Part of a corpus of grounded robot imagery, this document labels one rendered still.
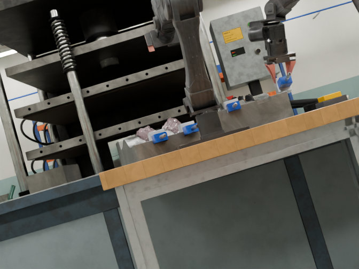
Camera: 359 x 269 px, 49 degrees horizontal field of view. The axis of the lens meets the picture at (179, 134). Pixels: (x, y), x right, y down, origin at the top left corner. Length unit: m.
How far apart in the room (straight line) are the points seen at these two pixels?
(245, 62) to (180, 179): 1.48
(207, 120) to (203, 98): 0.07
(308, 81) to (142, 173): 7.91
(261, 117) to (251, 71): 0.94
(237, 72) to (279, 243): 1.16
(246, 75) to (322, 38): 6.74
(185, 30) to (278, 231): 0.74
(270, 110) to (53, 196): 0.78
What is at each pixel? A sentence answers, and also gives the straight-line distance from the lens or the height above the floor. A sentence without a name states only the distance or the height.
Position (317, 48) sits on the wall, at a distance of 8.86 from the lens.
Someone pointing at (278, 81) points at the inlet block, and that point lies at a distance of 1.44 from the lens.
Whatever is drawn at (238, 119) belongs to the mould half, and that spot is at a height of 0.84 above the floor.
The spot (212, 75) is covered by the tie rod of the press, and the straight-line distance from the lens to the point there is 2.12.
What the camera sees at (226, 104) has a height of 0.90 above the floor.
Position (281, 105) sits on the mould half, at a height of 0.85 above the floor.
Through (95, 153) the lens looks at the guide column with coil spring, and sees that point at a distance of 2.18.
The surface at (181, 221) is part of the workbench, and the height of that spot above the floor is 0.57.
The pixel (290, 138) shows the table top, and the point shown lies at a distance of 0.94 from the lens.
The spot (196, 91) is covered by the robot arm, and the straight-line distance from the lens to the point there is 1.06.
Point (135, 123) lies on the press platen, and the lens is 2.18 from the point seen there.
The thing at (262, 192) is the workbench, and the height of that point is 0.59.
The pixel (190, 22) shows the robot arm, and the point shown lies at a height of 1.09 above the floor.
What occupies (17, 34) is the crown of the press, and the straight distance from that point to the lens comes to 2.77.
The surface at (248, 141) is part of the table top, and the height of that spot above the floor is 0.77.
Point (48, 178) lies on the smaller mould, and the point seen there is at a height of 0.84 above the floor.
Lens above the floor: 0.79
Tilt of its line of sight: 3 degrees up
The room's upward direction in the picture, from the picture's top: 16 degrees counter-clockwise
